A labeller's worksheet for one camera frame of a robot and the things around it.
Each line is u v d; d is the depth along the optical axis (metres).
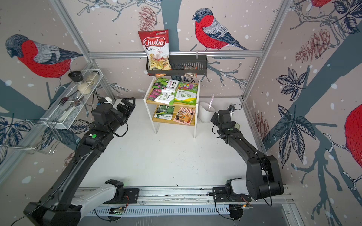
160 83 0.83
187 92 0.76
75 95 0.78
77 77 0.73
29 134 0.58
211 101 1.01
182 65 1.07
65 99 0.71
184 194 0.75
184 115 0.89
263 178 0.42
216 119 0.81
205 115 0.95
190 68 0.92
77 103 0.71
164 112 0.91
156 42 0.81
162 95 0.76
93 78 0.85
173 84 0.83
